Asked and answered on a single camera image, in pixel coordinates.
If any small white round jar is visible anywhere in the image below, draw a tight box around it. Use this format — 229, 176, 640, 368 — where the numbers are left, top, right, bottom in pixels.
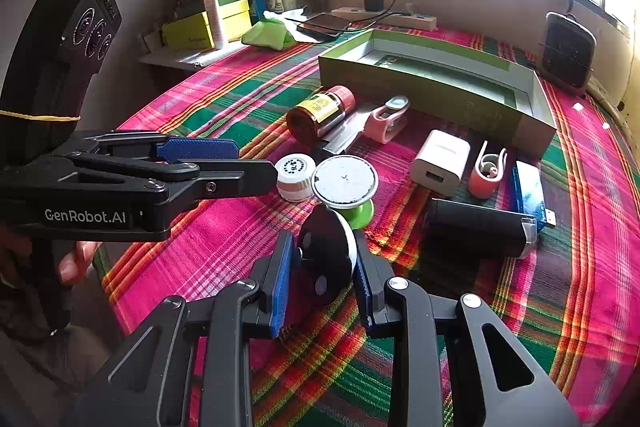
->
276, 153, 316, 202

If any black cylindrical case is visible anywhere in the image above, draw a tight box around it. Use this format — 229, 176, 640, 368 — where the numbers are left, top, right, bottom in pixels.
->
422, 198, 538, 259

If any amber medicine bottle red cap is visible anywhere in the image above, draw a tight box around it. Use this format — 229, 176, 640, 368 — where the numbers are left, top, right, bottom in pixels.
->
285, 86, 356, 145

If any black round disc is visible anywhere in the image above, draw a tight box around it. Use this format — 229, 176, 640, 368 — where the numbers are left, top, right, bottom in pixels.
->
297, 205, 357, 303

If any white green spool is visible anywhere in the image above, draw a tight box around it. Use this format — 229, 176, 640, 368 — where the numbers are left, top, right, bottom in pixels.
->
311, 155, 378, 230

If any blue usb stick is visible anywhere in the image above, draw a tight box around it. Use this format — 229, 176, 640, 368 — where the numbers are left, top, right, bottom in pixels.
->
509, 160, 556, 231

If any person's left hand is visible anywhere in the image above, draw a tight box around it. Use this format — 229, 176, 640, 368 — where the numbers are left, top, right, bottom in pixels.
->
0, 225, 101, 287

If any green tissue pack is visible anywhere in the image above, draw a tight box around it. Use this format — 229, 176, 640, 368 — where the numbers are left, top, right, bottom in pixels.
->
241, 18, 296, 51

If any white tube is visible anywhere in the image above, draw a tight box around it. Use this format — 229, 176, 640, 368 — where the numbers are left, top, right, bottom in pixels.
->
203, 0, 229, 50

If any plaid tablecloth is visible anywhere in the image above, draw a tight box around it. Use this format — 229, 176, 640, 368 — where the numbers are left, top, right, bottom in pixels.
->
98, 44, 639, 426

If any yellow green boxes stack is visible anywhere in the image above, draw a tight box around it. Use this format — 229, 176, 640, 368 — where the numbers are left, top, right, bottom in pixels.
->
160, 0, 254, 51

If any grey flat metal bar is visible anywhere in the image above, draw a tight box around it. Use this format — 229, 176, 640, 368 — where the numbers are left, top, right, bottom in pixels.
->
314, 102, 375, 160

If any black smartphone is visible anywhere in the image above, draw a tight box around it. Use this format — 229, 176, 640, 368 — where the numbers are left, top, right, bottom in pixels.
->
297, 13, 350, 41

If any white usb charger block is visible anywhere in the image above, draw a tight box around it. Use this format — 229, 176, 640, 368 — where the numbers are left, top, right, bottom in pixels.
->
409, 129, 471, 197

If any white power strip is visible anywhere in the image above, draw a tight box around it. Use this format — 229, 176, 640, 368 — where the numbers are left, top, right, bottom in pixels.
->
330, 8, 437, 31

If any green shallow cardboard box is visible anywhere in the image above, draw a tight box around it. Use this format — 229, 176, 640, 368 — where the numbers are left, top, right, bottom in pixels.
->
318, 29, 556, 159

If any small desktop fan heater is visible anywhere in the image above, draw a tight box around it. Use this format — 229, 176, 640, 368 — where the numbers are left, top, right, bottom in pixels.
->
537, 12, 597, 96

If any pink cable clip right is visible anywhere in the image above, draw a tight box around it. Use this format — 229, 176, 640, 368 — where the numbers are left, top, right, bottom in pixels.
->
468, 140, 508, 199

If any pink cable clip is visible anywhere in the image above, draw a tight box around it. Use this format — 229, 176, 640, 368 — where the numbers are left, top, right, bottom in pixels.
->
468, 140, 508, 199
363, 95, 410, 144

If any pink cable clip left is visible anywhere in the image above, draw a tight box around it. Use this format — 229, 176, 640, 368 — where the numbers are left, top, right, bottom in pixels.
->
363, 95, 410, 144

